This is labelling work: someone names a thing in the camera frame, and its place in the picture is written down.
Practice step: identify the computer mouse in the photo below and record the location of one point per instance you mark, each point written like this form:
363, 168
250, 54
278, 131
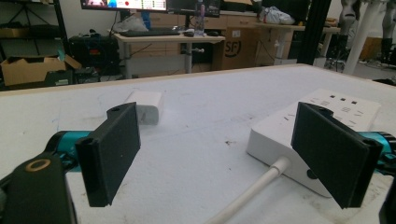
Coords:
189, 33

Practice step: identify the black metal pillar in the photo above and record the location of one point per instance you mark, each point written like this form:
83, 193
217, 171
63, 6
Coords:
313, 31

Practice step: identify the computer monitor with bright screen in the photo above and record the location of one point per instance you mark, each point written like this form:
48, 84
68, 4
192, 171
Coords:
124, 4

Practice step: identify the white pole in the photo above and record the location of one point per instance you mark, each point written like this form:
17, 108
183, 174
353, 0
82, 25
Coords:
361, 34

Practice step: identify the white crumpled cloth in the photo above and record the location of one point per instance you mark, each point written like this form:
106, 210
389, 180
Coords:
130, 24

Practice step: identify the black equipment case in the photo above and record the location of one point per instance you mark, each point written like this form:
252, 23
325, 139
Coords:
93, 51

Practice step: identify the white charger adapter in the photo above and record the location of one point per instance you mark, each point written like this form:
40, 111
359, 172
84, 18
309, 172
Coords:
148, 105

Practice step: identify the black keyboard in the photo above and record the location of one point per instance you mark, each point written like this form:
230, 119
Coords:
149, 32

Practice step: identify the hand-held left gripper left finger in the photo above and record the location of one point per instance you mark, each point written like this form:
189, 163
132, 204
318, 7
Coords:
109, 155

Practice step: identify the white plastic bag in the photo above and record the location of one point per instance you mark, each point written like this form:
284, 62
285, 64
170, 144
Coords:
277, 17

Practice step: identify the white power strip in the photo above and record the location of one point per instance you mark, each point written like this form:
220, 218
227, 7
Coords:
274, 140

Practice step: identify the long wooden desk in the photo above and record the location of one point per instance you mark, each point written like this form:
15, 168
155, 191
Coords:
295, 28

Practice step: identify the open cardboard box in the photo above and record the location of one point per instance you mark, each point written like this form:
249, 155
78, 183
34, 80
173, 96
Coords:
28, 71

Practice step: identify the dark computer monitor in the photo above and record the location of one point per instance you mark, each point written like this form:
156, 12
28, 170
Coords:
186, 6

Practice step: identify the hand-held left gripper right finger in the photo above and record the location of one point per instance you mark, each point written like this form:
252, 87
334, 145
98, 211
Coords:
330, 152

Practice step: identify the wooden desk with white legs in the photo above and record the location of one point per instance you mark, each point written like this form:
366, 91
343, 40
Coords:
174, 39

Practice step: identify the cardboard box with black logo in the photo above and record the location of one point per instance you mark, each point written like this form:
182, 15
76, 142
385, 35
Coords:
239, 46

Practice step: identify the clear water bottle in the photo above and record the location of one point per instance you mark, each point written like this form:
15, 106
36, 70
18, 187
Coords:
199, 21

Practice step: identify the black shelf rack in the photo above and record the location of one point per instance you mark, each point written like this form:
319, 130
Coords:
60, 21

